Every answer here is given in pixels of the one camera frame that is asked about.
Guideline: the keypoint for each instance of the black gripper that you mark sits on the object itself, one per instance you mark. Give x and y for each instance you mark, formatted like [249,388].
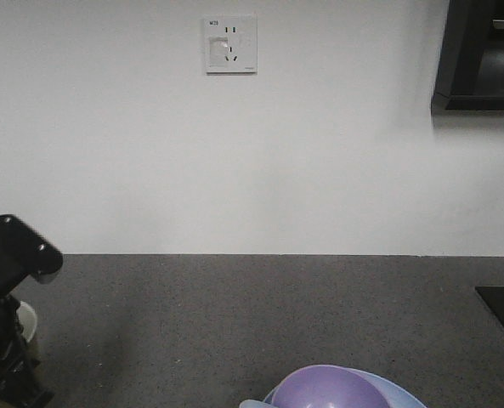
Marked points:
[23,253]

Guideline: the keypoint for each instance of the purple plastic bowl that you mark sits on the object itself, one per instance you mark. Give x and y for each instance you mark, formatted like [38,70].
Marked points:
[326,386]

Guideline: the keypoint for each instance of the light blue plastic spoon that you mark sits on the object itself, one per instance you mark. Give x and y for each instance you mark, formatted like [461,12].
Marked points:
[252,403]

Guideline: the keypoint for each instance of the light blue plastic plate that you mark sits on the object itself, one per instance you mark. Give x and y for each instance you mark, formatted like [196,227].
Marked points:
[395,395]

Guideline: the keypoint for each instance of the white wall socket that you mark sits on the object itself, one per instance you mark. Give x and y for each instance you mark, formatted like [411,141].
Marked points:
[230,44]

